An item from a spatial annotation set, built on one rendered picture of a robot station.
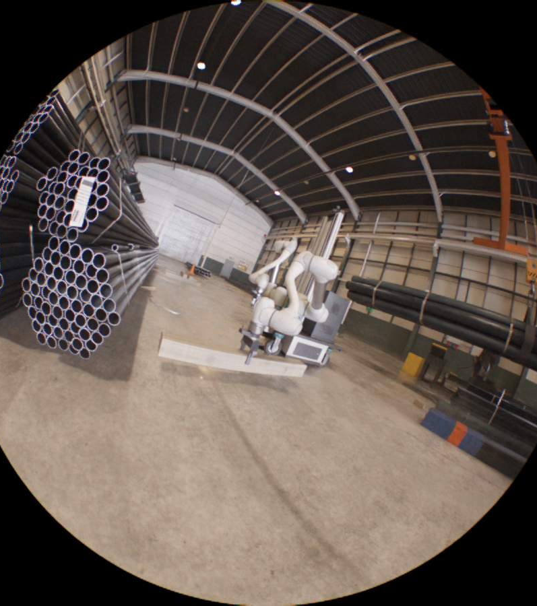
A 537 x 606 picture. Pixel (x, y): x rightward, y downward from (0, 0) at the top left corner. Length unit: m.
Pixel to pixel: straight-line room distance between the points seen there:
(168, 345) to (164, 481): 0.64
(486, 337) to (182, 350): 2.96
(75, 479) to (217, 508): 0.39
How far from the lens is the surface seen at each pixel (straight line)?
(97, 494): 0.65
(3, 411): 0.85
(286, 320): 1.06
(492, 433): 3.20
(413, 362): 6.02
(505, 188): 7.90
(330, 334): 2.27
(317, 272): 1.42
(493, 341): 2.85
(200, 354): 1.07
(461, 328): 2.84
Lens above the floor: 0.60
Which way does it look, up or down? 3 degrees down
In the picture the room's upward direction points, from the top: 22 degrees clockwise
